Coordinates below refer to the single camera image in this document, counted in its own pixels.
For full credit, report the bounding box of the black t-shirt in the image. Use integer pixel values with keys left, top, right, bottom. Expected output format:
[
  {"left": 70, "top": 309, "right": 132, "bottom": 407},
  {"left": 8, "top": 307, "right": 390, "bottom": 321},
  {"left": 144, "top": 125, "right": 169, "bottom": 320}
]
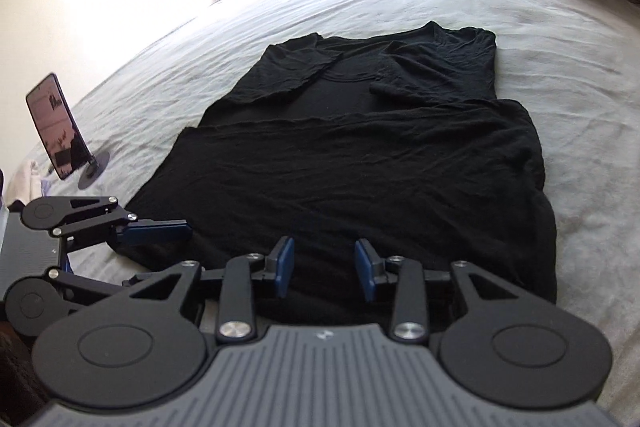
[{"left": 112, "top": 21, "right": 559, "bottom": 329}]

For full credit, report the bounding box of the person's left forearm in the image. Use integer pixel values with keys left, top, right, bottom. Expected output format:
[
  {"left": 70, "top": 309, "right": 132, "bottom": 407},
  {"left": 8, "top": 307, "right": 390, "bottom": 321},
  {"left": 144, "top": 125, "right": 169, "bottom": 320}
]
[{"left": 0, "top": 322, "right": 43, "bottom": 427}]

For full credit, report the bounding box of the grey bed sheet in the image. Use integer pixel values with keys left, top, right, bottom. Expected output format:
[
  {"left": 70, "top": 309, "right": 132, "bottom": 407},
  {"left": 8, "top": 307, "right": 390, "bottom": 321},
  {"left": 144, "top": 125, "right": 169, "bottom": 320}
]
[{"left": 20, "top": 0, "right": 640, "bottom": 427}]

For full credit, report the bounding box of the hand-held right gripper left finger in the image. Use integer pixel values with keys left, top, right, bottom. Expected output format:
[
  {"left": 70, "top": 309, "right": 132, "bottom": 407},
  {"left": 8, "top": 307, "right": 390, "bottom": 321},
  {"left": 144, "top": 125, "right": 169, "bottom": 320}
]
[{"left": 129, "top": 236, "right": 296, "bottom": 343}]

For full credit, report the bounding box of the round black phone stand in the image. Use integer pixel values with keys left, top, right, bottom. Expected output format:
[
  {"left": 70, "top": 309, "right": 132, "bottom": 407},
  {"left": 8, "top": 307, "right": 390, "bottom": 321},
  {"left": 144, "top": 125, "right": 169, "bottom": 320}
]
[{"left": 77, "top": 151, "right": 114, "bottom": 190}]

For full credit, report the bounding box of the smartphone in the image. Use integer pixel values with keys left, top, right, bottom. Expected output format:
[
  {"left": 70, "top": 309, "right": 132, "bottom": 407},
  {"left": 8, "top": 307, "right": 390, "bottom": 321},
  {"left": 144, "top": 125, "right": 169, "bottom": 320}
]
[{"left": 26, "top": 73, "right": 95, "bottom": 182}]

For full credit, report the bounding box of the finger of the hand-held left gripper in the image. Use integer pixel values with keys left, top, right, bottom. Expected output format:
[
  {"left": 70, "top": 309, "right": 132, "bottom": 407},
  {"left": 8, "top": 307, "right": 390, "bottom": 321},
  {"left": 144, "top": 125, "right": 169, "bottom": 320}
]
[
  {"left": 50, "top": 194, "right": 195, "bottom": 254},
  {"left": 45, "top": 269, "right": 168, "bottom": 314}
]

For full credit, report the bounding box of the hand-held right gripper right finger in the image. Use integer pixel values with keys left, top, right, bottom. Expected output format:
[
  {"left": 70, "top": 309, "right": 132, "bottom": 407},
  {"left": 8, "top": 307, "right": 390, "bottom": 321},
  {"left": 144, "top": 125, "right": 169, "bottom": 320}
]
[{"left": 354, "top": 238, "right": 522, "bottom": 343}]

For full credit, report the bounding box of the pale pink cloth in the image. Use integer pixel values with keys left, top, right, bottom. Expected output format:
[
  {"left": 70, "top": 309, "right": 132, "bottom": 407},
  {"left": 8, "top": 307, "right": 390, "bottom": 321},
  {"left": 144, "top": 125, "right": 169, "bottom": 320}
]
[{"left": 9, "top": 159, "right": 52, "bottom": 204}]

